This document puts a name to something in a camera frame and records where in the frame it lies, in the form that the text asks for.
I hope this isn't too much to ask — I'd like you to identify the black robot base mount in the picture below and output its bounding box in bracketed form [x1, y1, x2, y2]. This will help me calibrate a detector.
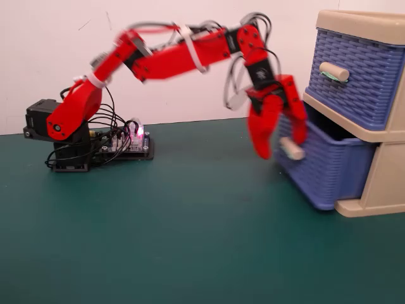
[22, 98, 93, 174]

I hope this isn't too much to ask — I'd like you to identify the blue wicker drawer, green-taped handle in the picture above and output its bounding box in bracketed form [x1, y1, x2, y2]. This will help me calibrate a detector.
[307, 27, 405, 131]

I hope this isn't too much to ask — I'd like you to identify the controller circuit board with LEDs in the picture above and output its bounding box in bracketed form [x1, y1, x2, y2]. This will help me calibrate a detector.
[91, 125, 155, 161]

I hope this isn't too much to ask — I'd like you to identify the blue wicker drawer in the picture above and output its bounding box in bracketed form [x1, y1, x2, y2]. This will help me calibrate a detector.
[272, 106, 378, 212]
[307, 27, 405, 131]

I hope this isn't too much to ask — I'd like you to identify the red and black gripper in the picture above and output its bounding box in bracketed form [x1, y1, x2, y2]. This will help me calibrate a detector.
[244, 58, 309, 160]

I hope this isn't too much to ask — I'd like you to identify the white zip tie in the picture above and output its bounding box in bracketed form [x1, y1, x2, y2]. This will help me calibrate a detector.
[179, 24, 209, 74]

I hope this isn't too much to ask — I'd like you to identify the beige plastic drawer cabinet frame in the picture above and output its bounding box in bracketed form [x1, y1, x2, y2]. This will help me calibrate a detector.
[302, 9, 405, 219]

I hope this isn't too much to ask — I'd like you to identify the black base cable bundle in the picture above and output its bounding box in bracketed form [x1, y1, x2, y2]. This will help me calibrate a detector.
[44, 85, 148, 169]

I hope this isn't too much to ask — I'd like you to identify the white velcro strap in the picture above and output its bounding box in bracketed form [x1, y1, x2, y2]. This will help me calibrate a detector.
[73, 72, 108, 90]

